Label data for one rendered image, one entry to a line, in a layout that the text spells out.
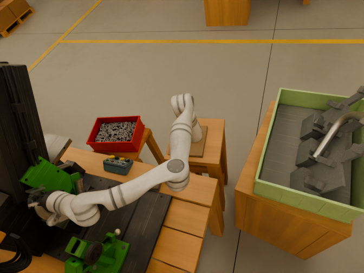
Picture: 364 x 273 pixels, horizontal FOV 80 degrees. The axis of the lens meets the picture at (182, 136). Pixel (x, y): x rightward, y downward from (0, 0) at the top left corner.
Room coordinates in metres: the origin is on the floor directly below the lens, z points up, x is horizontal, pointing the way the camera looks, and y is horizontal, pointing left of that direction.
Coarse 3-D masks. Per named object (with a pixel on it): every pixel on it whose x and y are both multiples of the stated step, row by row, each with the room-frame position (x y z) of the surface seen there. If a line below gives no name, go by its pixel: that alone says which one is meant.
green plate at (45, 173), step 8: (40, 160) 0.62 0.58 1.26; (32, 168) 0.59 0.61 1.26; (40, 168) 0.60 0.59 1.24; (48, 168) 0.61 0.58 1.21; (56, 168) 0.62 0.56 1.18; (24, 176) 0.56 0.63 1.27; (32, 176) 0.57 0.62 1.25; (40, 176) 0.57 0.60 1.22; (48, 176) 0.58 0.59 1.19; (56, 176) 0.59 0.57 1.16; (64, 176) 0.60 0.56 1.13; (32, 184) 0.54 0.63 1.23; (40, 184) 0.55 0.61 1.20; (48, 184) 0.56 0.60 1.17; (56, 184) 0.56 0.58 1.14; (64, 184) 0.57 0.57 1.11
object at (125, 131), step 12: (96, 120) 1.13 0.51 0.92; (108, 120) 1.12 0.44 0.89; (120, 120) 1.09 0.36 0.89; (132, 120) 1.06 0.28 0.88; (96, 132) 1.07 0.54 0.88; (108, 132) 1.03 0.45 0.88; (120, 132) 1.00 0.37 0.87; (132, 132) 0.96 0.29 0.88; (96, 144) 0.94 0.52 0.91; (108, 144) 0.91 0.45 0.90; (120, 144) 0.88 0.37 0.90; (132, 144) 0.85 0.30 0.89
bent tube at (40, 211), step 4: (32, 188) 0.52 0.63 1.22; (36, 188) 0.53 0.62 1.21; (40, 188) 0.51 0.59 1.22; (44, 188) 0.52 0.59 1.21; (28, 192) 0.50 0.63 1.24; (32, 192) 0.50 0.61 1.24; (36, 192) 0.50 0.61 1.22; (40, 192) 0.51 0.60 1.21; (36, 208) 0.46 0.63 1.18; (40, 208) 0.46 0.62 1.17; (36, 212) 0.45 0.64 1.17; (40, 212) 0.45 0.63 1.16; (44, 212) 0.45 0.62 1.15; (48, 212) 0.45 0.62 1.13; (40, 216) 0.44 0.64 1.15; (44, 216) 0.44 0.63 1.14; (48, 216) 0.44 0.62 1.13
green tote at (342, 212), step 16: (288, 96) 0.80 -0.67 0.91; (304, 96) 0.75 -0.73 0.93; (320, 96) 0.71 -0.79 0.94; (336, 96) 0.66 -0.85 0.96; (272, 128) 0.70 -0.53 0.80; (352, 144) 0.44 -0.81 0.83; (352, 160) 0.35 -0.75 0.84; (256, 176) 0.39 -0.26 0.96; (352, 176) 0.28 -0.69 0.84; (256, 192) 0.36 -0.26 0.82; (272, 192) 0.32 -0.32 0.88; (288, 192) 0.28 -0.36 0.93; (304, 192) 0.25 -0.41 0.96; (352, 192) 0.22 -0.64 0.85; (304, 208) 0.23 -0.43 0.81; (320, 208) 0.19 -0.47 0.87; (336, 208) 0.17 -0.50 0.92; (352, 208) 0.14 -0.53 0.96
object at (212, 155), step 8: (200, 120) 0.90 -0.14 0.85; (208, 120) 0.88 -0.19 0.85; (216, 120) 0.85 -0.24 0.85; (224, 120) 0.84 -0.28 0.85; (208, 128) 0.81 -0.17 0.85; (216, 128) 0.79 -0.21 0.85; (208, 136) 0.76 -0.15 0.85; (216, 136) 0.74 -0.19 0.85; (168, 144) 0.80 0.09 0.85; (208, 144) 0.71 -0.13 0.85; (216, 144) 0.69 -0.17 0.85; (208, 152) 0.65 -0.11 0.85; (216, 152) 0.64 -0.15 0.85; (192, 160) 0.64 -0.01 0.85; (200, 160) 0.62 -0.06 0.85; (208, 160) 0.60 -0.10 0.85; (216, 160) 0.59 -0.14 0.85
